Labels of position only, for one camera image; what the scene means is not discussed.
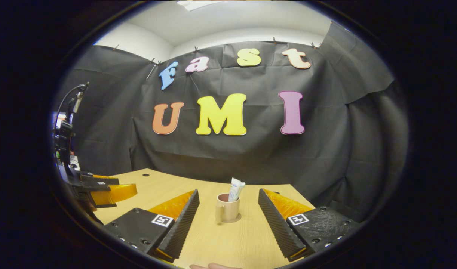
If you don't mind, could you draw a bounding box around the wooden desktop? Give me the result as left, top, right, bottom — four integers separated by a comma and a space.
94, 168, 315, 269

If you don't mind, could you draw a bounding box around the white toothpaste tube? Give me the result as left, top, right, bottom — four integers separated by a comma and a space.
228, 177, 246, 202

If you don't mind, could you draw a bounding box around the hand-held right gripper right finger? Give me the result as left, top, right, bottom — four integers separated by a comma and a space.
258, 188, 361, 262

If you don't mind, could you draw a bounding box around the black backdrop cloth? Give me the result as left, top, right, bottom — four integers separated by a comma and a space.
55, 21, 410, 225

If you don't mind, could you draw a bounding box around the beige cup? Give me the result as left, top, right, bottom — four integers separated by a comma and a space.
215, 193, 241, 225

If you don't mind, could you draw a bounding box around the round brown coaster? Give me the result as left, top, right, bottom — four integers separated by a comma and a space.
218, 212, 242, 224

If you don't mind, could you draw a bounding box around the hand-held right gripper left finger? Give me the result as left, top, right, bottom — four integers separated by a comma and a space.
103, 189, 200, 263

